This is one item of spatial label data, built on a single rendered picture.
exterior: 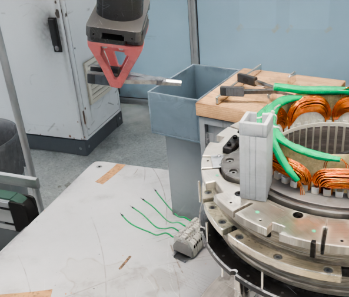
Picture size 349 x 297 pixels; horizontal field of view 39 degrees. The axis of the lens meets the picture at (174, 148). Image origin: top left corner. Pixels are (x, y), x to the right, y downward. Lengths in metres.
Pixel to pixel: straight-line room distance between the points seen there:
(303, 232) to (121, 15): 0.32
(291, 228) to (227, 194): 0.09
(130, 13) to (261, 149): 0.23
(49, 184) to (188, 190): 1.87
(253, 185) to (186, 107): 0.38
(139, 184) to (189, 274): 0.33
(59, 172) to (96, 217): 1.83
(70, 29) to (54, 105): 0.47
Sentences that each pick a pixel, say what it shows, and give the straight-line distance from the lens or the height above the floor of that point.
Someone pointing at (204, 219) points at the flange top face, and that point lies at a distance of 0.63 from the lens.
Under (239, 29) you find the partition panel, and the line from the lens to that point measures 2.98.
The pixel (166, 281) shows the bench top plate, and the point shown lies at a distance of 0.90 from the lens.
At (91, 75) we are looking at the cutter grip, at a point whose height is 1.18.
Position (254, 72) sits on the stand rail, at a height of 1.07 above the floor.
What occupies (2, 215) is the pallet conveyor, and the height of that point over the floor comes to 0.71.
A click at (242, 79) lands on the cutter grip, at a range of 0.88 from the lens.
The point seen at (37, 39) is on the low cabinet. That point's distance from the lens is 2.86.
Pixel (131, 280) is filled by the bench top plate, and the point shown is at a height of 0.78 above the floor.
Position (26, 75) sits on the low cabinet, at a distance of 3.00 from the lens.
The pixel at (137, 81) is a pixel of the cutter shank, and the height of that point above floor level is 1.17.
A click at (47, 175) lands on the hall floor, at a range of 2.90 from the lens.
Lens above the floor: 1.39
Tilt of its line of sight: 28 degrees down
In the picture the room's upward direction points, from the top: 5 degrees counter-clockwise
